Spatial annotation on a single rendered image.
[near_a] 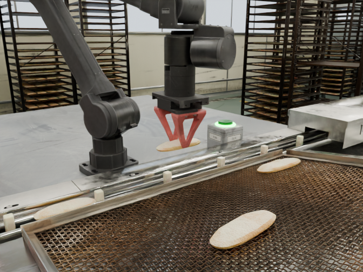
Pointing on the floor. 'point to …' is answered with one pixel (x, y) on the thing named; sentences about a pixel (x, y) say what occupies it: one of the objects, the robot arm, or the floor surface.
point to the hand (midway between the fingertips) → (179, 140)
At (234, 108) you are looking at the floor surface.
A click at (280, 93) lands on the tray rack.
